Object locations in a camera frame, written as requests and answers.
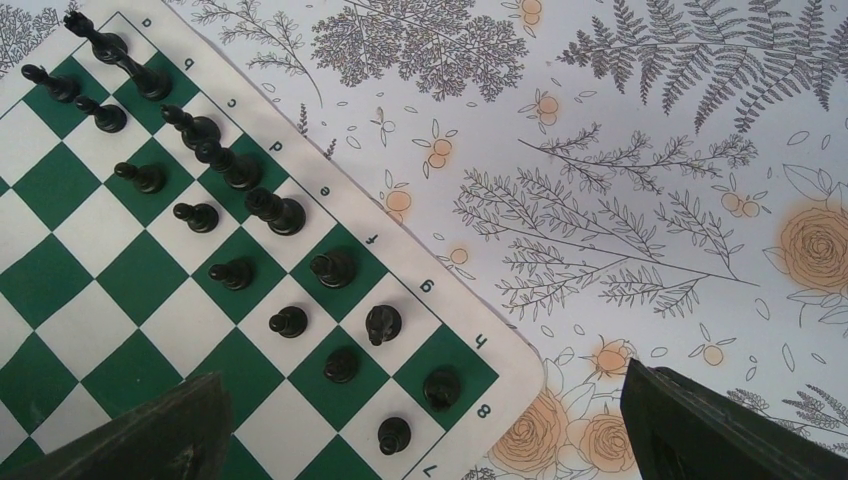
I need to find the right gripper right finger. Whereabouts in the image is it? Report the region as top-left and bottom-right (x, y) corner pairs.
(620, 360), (847, 479)

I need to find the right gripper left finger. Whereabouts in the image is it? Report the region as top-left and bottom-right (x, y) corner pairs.
(1, 372), (234, 479)

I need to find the green white chess board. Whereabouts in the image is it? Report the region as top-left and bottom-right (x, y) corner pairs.
(1, 1), (544, 479)

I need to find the black pawn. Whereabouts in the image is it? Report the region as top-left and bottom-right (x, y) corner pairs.
(323, 347), (359, 384)
(172, 203), (219, 233)
(378, 417), (411, 456)
(74, 95), (127, 133)
(21, 64), (80, 103)
(208, 259), (253, 291)
(114, 162), (166, 194)
(268, 306), (308, 338)

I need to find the black queen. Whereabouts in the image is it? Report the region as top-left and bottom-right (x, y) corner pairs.
(195, 139), (262, 191)

